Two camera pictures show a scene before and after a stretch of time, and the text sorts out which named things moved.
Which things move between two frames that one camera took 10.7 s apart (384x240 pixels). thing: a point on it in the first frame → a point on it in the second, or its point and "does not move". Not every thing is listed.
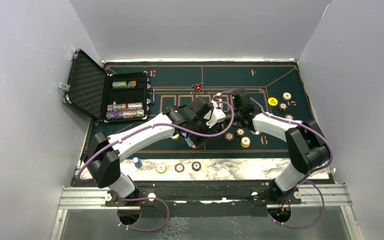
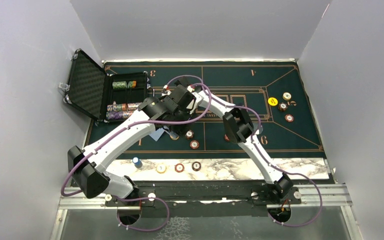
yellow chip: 286,96 does not move
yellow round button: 272,101 does not move
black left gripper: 197,140 → 181,129
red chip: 289,117 does not move
